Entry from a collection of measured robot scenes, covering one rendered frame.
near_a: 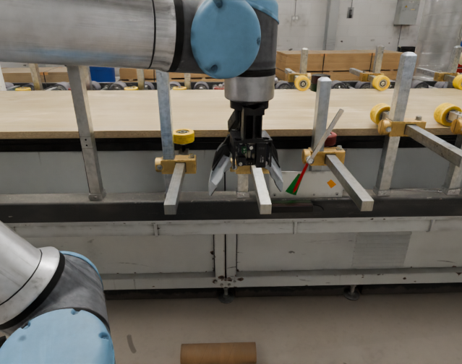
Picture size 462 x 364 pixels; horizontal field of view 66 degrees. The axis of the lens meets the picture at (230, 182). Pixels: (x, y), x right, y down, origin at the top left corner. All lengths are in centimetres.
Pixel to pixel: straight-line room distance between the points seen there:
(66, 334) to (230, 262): 117
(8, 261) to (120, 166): 90
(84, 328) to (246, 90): 44
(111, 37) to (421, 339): 174
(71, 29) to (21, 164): 126
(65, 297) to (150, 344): 107
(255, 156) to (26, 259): 42
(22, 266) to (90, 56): 37
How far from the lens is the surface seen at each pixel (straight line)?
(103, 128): 141
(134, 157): 145
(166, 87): 113
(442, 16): 503
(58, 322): 61
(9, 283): 66
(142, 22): 41
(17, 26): 40
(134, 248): 171
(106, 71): 664
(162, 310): 183
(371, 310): 193
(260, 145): 64
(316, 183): 126
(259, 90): 62
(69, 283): 68
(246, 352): 155
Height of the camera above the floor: 127
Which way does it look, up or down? 25 degrees down
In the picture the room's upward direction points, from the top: straight up
